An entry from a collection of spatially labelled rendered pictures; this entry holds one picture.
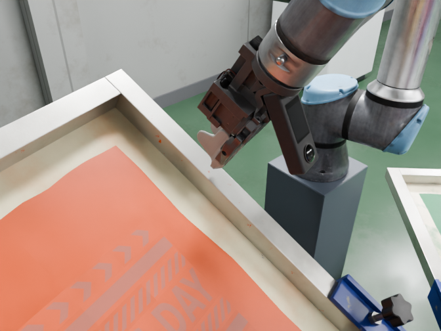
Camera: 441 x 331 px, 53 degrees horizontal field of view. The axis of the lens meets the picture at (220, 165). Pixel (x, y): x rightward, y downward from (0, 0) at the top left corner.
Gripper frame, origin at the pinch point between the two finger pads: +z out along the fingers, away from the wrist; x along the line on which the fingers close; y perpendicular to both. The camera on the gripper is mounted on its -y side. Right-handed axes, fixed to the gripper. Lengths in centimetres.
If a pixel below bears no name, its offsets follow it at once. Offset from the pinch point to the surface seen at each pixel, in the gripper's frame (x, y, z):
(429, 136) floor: -293, -83, 120
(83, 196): 16.8, 10.0, 5.7
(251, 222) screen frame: 1.8, -9.4, 2.4
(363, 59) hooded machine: -354, -2, 140
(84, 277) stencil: 24.4, 1.4, 5.7
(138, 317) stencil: 23.0, -6.9, 5.7
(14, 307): 32.4, 4.0, 5.7
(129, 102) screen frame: 1.9, 17.0, 2.5
